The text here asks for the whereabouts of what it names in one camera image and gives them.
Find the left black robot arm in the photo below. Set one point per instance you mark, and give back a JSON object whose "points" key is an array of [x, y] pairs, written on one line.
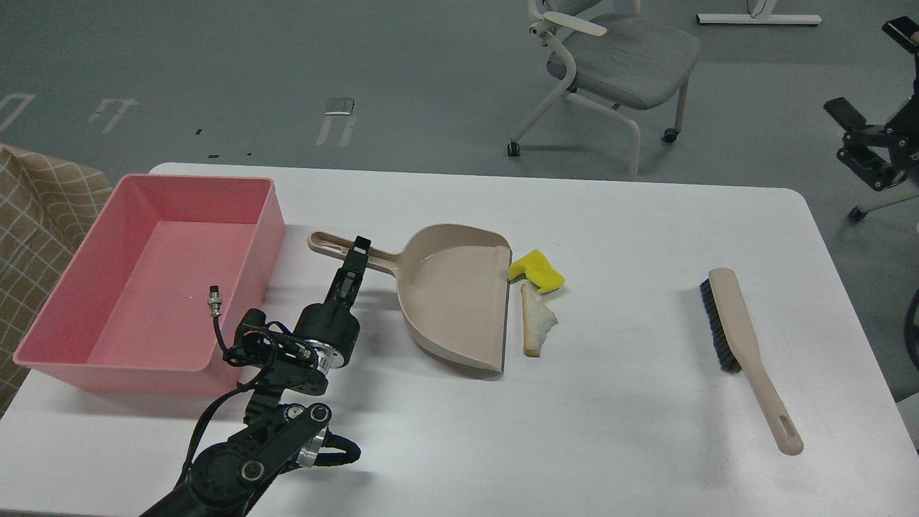
{"points": [[228, 478]]}

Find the white chair leg with caster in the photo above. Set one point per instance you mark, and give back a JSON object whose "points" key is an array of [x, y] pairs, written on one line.
{"points": [[861, 211]]}

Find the grey office chair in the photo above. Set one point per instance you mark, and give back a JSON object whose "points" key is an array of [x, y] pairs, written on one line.
{"points": [[610, 62]]}

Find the tan checkered cloth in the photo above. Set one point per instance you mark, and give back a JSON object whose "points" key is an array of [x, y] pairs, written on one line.
{"points": [[47, 208]]}

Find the beige plastic dustpan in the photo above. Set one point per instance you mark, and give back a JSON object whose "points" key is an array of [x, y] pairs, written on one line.
{"points": [[452, 286]]}

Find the yellow sponge piece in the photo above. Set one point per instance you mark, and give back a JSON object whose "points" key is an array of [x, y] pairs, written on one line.
{"points": [[537, 269]]}

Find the silver floor socket plate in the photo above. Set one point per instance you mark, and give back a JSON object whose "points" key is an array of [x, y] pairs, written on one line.
{"points": [[339, 107]]}

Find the white bread slice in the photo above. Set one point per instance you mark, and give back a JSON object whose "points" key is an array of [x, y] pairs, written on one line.
{"points": [[537, 319]]}

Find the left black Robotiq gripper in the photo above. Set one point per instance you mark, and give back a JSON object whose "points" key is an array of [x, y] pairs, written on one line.
{"points": [[331, 322]]}

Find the white desk leg base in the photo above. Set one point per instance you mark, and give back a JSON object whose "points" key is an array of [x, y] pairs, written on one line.
{"points": [[759, 13]]}

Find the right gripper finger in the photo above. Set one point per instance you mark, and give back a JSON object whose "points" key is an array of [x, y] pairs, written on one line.
{"points": [[882, 155], [904, 31]]}

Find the pink plastic bin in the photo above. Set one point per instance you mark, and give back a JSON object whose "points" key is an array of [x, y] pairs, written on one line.
{"points": [[130, 311]]}

